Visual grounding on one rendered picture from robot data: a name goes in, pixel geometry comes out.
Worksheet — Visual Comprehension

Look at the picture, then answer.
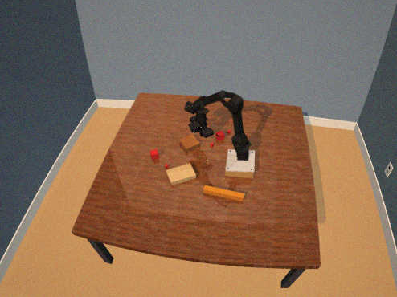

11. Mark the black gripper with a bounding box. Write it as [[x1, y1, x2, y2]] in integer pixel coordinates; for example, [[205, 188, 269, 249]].
[[190, 116, 214, 138]]

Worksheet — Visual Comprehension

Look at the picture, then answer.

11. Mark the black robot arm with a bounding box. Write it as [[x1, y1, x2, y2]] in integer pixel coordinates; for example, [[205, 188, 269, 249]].
[[184, 90, 252, 161]]

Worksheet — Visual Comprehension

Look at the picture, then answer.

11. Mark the long orange wooden bar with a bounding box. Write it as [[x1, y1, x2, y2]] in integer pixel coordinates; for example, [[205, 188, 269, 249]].
[[203, 185, 245, 201]]

